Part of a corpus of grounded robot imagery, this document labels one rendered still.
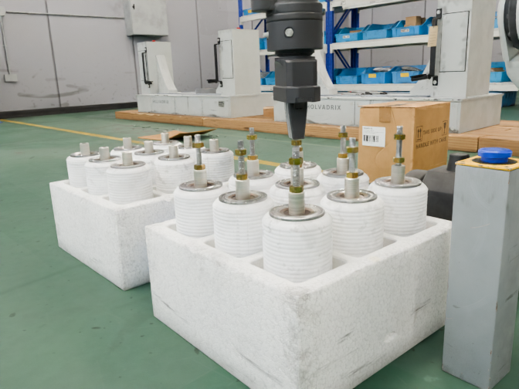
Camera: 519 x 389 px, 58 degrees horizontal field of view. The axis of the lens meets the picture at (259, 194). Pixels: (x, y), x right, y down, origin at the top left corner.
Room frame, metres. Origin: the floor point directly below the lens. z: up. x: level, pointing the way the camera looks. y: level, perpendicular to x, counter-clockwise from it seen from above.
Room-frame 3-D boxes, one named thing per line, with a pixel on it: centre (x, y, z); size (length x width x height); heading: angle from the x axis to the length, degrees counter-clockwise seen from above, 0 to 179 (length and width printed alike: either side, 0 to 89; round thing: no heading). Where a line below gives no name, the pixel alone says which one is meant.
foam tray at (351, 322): (0.78, -0.07, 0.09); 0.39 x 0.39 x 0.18; 40
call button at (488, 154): (0.60, -0.31, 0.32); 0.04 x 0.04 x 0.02
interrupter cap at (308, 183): (0.78, -0.07, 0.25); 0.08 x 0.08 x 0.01
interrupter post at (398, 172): (0.76, -0.23, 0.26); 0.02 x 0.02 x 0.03
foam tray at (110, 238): (1.19, 0.28, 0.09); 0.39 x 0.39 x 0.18; 41
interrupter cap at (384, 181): (0.76, -0.23, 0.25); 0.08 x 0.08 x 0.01
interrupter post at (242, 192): (0.70, 0.03, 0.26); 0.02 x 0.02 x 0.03
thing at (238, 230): (0.70, 0.03, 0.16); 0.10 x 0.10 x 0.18
